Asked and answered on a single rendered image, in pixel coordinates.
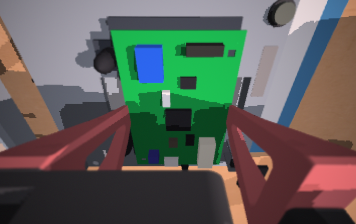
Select green circuit board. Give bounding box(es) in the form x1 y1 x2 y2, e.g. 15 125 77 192
110 30 247 169

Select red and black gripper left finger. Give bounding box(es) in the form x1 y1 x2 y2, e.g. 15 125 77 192
0 105 131 170

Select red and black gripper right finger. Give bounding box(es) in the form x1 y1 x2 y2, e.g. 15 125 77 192
226 105 356 224

